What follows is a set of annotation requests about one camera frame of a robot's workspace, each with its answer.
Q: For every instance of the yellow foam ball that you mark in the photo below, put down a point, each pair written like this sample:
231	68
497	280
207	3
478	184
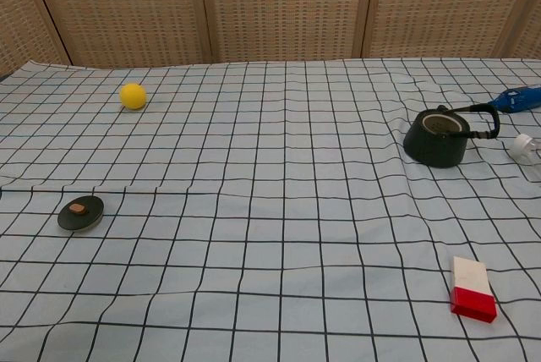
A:
133	97

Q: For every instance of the woven bamboo folding screen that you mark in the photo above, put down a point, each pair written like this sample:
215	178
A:
279	7

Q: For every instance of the black cast iron teapot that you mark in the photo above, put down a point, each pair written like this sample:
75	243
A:
435	148

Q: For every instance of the red and white box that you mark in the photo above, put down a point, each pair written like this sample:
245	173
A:
471	290

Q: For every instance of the clear plastic bottle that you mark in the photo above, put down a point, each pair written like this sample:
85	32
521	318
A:
524	148

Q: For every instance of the black lid with brown knob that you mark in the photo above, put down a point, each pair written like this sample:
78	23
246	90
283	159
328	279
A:
86	218

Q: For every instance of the blue checkered tablecloth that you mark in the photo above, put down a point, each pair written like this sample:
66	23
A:
270	218

